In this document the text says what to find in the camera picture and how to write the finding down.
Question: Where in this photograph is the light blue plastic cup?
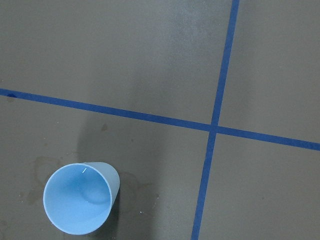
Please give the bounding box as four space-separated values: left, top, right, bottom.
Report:
43 162 120 235

